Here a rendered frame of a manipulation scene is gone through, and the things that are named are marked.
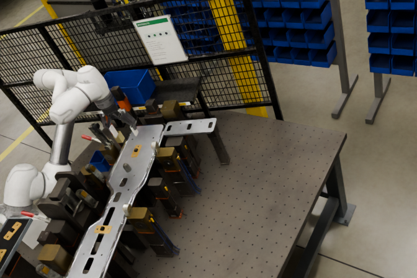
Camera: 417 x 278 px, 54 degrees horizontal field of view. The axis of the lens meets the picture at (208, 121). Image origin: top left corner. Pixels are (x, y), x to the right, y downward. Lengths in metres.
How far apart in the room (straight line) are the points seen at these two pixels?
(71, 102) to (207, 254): 0.94
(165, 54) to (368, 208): 1.60
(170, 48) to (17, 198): 1.19
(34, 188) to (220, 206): 1.06
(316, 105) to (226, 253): 1.87
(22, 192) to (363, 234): 2.01
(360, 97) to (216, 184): 1.70
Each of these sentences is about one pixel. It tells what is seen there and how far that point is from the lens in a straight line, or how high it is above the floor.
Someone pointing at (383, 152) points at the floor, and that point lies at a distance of 3.13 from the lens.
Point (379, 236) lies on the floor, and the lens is 2.75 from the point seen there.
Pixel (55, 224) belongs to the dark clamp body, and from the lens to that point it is 2.03.
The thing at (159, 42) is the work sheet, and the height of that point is 1.30.
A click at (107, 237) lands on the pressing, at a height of 1.00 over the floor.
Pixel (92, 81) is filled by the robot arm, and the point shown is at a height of 1.50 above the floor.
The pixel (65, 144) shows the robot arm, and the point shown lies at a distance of 2.53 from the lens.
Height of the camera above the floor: 2.39
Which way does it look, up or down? 40 degrees down
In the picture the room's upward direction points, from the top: 24 degrees counter-clockwise
